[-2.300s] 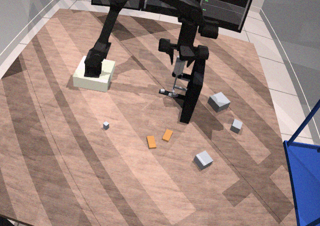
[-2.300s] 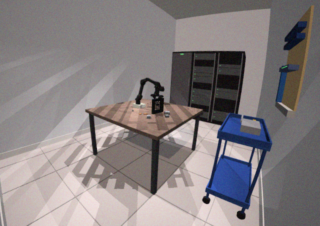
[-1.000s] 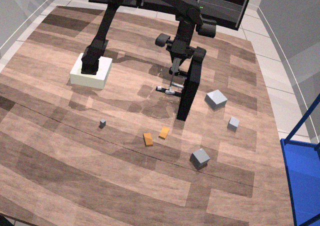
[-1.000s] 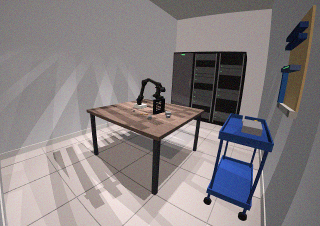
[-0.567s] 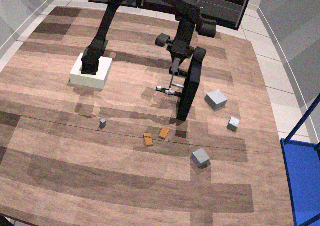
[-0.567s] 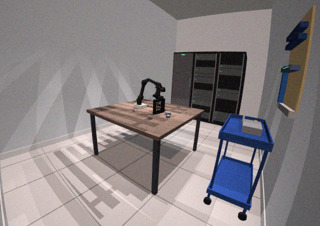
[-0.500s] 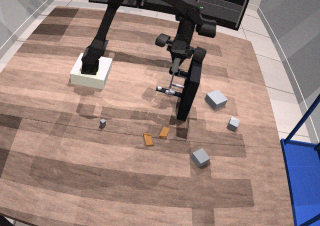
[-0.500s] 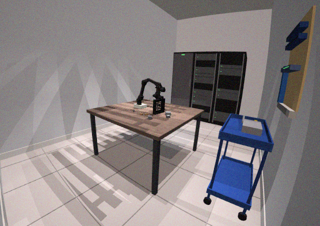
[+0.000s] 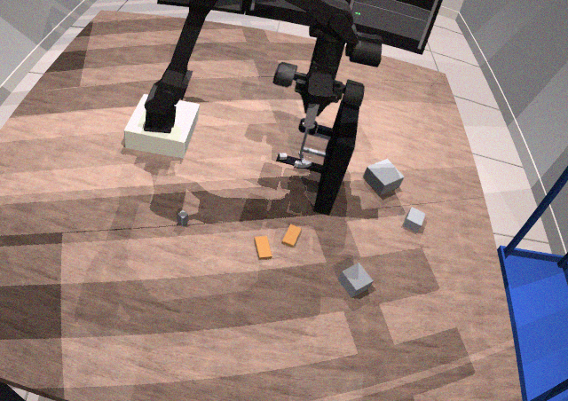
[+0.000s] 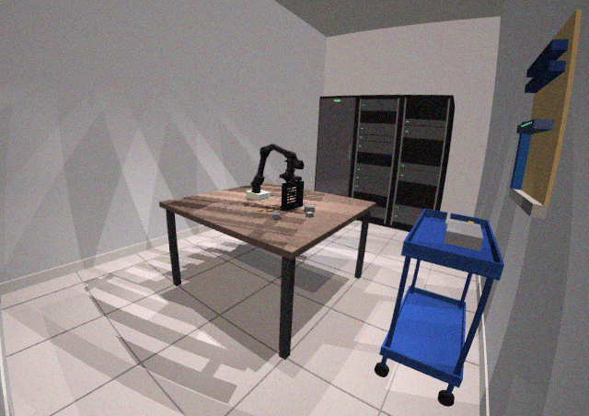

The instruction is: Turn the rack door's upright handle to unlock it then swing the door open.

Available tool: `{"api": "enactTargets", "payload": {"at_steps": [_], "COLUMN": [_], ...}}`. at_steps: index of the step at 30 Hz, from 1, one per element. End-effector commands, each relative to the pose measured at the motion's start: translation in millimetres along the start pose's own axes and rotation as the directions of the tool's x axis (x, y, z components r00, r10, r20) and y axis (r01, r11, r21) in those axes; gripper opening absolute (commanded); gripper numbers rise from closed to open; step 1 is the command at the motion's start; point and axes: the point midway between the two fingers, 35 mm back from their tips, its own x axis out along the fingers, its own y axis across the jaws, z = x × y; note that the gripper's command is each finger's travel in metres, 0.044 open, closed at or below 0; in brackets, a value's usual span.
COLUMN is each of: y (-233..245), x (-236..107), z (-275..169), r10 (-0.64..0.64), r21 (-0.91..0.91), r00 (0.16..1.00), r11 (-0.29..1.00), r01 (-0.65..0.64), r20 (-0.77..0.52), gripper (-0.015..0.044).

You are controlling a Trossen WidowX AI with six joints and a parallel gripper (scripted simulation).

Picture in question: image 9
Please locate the orange rectangular block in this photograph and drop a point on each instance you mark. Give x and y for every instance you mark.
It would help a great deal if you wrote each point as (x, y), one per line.
(263, 248)
(291, 235)

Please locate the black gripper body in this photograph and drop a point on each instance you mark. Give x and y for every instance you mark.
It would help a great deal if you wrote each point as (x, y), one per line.
(286, 73)

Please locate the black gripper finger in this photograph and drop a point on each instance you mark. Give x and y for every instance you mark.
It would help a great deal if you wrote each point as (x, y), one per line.
(303, 95)
(322, 107)

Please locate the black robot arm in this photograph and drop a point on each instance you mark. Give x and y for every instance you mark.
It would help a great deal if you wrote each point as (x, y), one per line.
(334, 29)

